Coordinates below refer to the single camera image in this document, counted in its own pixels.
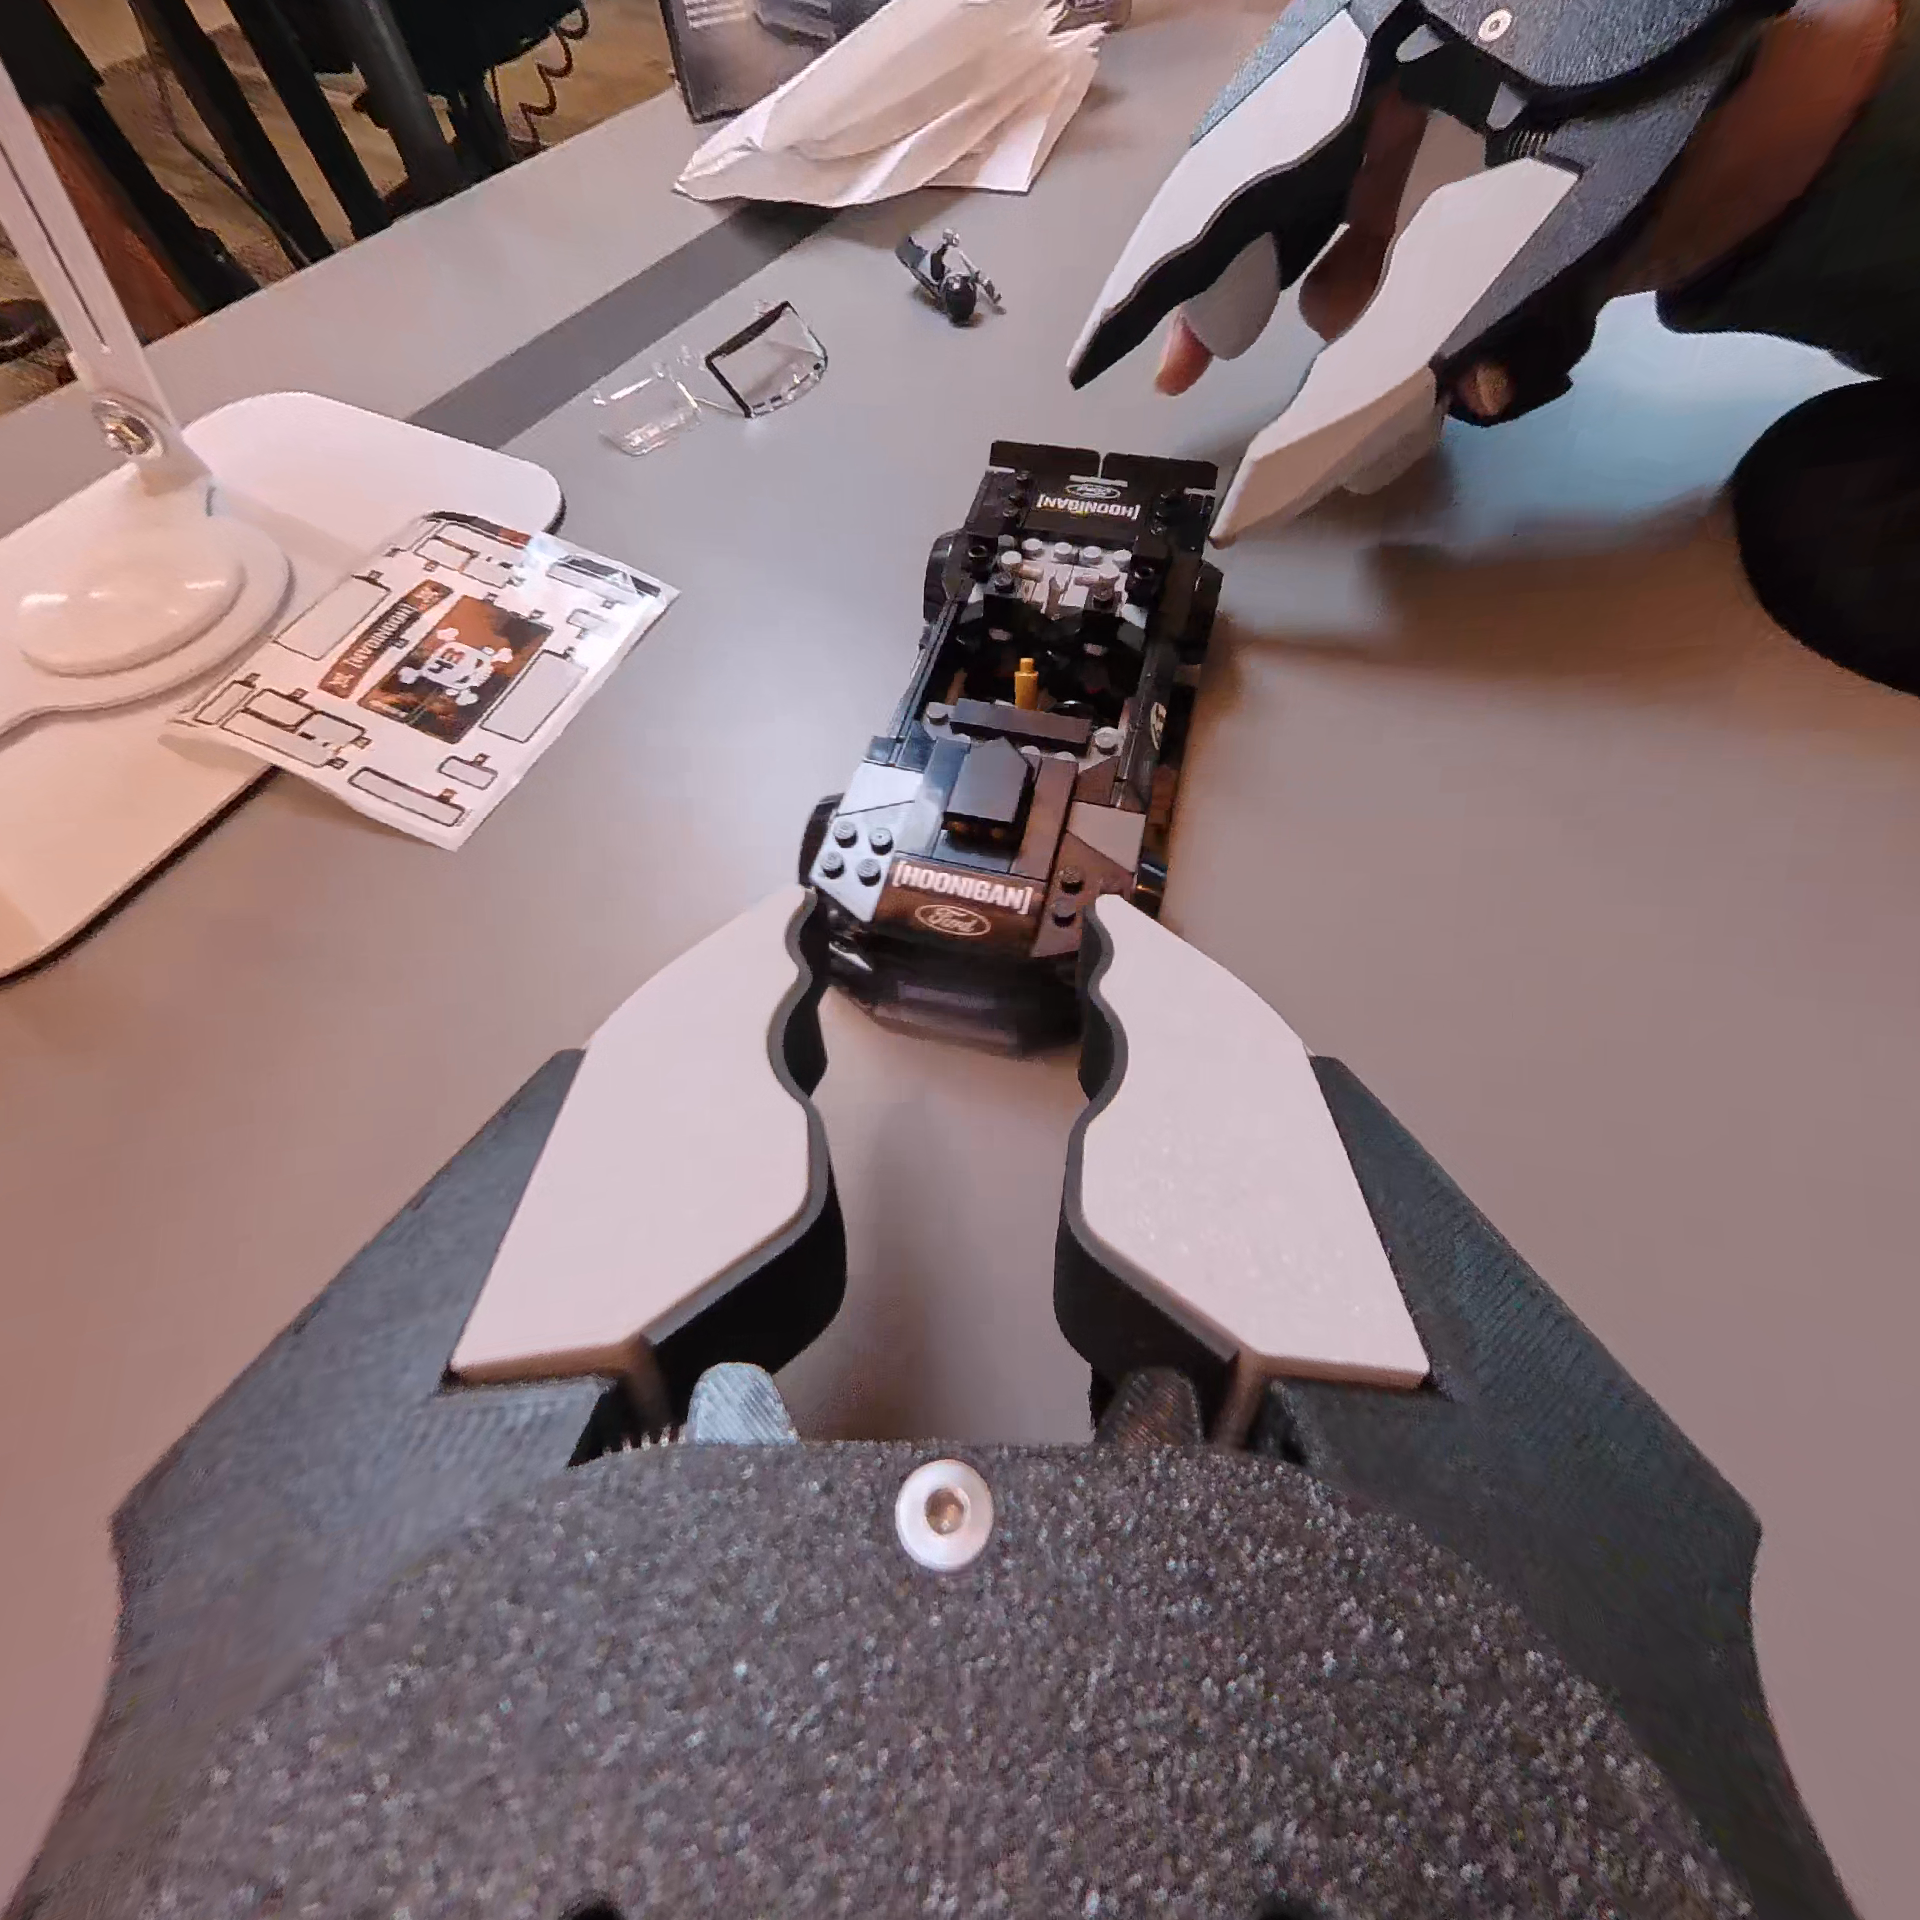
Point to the lego set box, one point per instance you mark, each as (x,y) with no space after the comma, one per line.
(715,47)

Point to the clear lego piece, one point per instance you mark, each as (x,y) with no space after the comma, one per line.
(645,406)

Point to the clear lego windshield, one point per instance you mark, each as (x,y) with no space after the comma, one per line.
(766,363)

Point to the white paper bags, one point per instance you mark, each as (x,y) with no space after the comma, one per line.
(902,107)

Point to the sticker sheet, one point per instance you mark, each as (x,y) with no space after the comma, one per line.
(422,676)

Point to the black lego car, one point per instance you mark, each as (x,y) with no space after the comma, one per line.
(1021,751)

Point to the white booklet stand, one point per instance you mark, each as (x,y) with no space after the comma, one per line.
(152,603)

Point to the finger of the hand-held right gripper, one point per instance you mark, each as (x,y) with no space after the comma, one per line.
(1410,345)
(1247,195)

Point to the person's right forearm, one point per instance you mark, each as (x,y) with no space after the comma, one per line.
(1831,287)

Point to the black lego axle assembly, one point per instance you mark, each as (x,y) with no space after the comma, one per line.
(952,277)

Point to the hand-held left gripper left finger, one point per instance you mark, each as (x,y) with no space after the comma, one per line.
(645,1171)

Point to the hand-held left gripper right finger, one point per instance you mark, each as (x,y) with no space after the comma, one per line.
(1247,1187)

